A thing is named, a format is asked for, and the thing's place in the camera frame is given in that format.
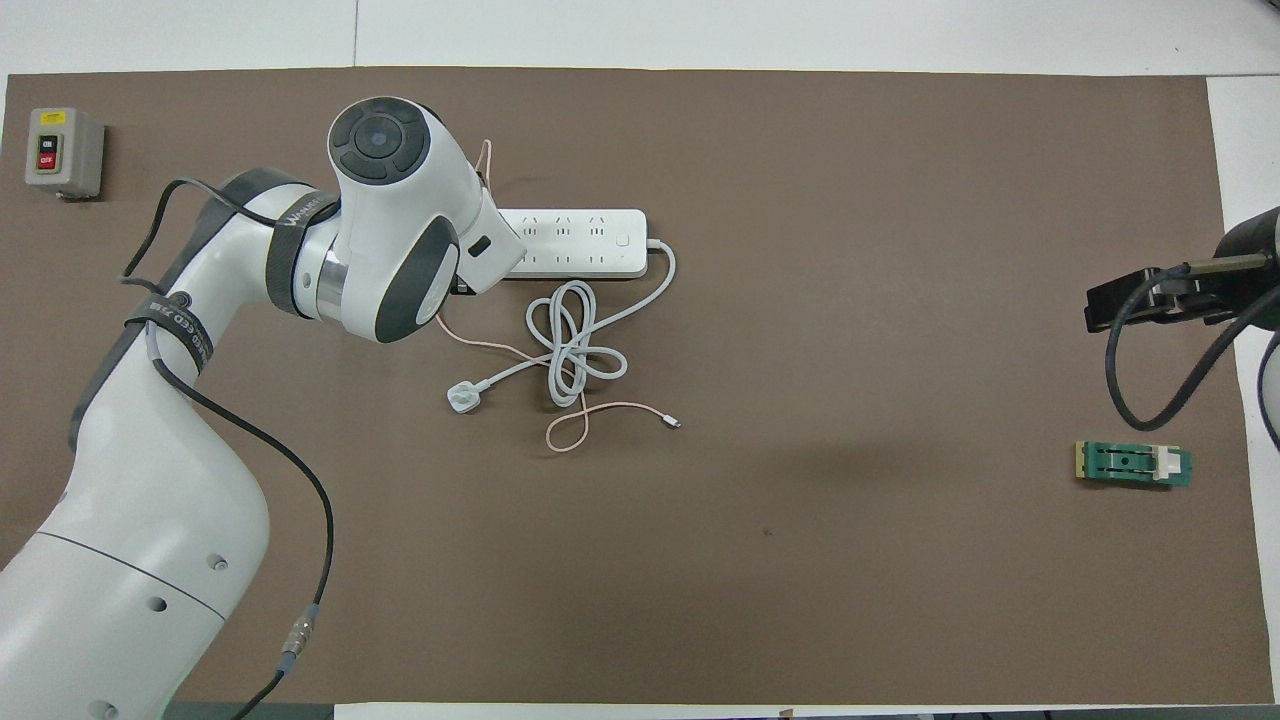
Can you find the grey on-off switch box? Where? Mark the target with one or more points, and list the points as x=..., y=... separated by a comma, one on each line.
x=62, y=152

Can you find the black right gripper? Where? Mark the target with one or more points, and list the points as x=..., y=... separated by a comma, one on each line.
x=1188, y=297

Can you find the green connector block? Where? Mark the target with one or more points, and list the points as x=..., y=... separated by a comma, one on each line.
x=1130, y=465

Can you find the brown table mat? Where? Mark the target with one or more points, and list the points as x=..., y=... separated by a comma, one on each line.
x=800, y=600

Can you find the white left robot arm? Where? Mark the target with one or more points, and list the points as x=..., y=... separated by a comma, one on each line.
x=150, y=500

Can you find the white power strip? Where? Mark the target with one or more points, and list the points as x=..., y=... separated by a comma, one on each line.
x=590, y=245

